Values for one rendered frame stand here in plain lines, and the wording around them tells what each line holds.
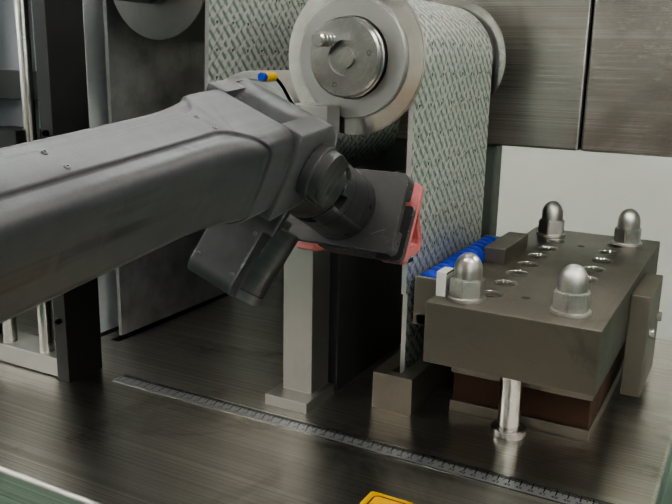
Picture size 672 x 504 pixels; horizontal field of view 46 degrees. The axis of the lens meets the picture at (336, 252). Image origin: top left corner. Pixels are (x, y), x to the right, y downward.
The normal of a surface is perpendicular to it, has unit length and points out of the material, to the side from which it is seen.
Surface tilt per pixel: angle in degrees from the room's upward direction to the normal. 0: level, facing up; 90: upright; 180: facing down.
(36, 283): 118
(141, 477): 0
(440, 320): 90
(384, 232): 63
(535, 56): 90
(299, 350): 90
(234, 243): 73
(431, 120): 90
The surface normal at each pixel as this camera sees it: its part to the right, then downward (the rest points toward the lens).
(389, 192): -0.43, -0.27
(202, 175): 0.86, 0.46
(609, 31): -0.47, 0.20
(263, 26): 0.88, 0.16
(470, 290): 0.03, 0.24
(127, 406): 0.02, -0.97
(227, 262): -0.22, -0.06
